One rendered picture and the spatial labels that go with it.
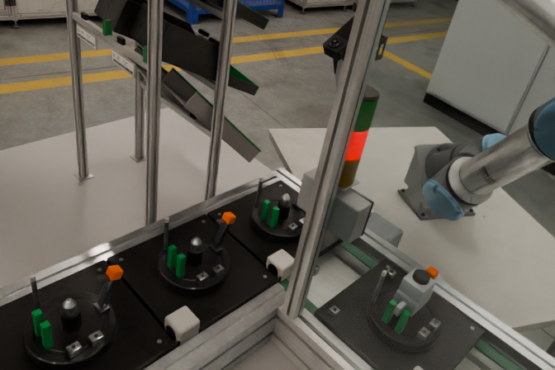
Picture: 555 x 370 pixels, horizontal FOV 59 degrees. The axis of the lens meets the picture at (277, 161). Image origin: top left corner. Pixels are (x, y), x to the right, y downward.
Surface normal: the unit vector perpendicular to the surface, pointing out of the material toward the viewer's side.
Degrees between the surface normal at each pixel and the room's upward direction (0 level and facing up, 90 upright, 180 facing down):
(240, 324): 0
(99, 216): 0
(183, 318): 0
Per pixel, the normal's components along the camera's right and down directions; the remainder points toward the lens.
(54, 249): 0.16, -0.83
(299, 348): -0.70, 0.29
